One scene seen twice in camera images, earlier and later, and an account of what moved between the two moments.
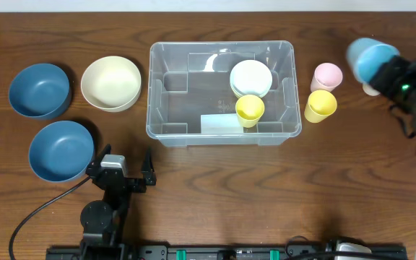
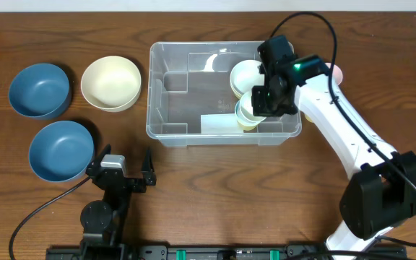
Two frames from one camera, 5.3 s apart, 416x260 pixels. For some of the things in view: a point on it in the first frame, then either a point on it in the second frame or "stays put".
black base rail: (341, 251) stays put
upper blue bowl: (40, 90) stays put
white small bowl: (250, 77) stays put
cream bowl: (110, 84) stays put
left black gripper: (122, 183) stays put
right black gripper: (386, 77) -> (263, 101)
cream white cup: (370, 90) -> (246, 108)
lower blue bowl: (61, 152) stays put
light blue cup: (365, 55) -> (240, 117)
